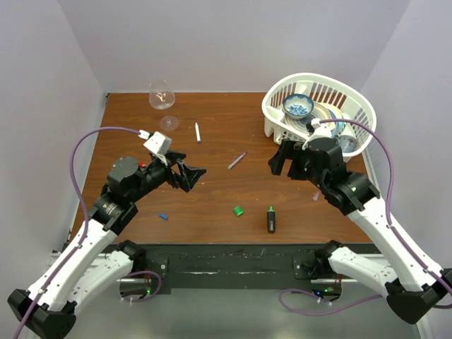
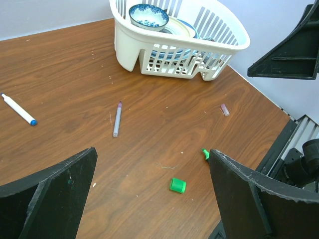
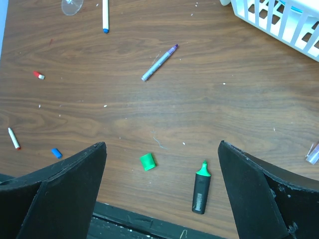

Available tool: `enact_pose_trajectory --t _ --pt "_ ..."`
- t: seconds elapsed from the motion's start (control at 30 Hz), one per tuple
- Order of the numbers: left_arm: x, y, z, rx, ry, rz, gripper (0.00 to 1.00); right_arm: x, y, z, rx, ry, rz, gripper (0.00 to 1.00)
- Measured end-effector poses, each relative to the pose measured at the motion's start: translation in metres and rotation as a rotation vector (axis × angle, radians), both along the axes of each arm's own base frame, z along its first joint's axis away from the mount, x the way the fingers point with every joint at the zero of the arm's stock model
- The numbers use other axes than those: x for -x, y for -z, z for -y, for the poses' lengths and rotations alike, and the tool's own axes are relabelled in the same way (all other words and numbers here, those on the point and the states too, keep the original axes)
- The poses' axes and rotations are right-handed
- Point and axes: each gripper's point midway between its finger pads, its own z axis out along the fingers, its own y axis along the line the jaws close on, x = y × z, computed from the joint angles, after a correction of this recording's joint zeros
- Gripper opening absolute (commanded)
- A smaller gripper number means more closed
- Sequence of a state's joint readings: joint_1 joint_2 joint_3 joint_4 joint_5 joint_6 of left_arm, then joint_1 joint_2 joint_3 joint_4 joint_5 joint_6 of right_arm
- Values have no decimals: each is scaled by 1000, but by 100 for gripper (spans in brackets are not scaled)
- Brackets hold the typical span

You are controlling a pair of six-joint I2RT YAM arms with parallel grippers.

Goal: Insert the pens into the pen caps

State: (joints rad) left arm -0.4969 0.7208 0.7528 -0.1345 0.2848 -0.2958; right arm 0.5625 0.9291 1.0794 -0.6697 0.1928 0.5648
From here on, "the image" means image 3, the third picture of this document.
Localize white red marker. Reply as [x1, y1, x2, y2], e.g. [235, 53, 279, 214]
[8, 127, 20, 150]

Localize green highlighter cap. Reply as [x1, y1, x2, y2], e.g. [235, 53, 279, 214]
[140, 153, 156, 171]

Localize red white marker cap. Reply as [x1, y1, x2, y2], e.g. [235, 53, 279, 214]
[33, 71, 45, 80]

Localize clear wine glass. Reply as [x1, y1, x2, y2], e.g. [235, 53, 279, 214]
[61, 0, 84, 16]

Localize white plastic dish basket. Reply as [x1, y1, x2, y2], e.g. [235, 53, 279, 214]
[220, 0, 319, 61]

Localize green highlighter with black body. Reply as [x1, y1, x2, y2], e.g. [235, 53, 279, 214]
[192, 160, 211, 215]

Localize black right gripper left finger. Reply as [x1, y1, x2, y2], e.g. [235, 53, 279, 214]
[0, 142, 107, 239]

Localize purple highlighter pen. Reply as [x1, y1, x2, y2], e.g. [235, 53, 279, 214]
[141, 44, 179, 82]

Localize blue marker cap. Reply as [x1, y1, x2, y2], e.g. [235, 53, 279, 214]
[51, 148, 63, 159]

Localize clear purple pen cap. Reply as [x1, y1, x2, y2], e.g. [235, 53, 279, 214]
[306, 142, 319, 165]

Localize white blue acrylic marker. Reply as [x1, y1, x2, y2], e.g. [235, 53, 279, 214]
[102, 0, 109, 34]

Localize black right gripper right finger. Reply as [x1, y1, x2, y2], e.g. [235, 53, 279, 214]
[218, 141, 319, 239]

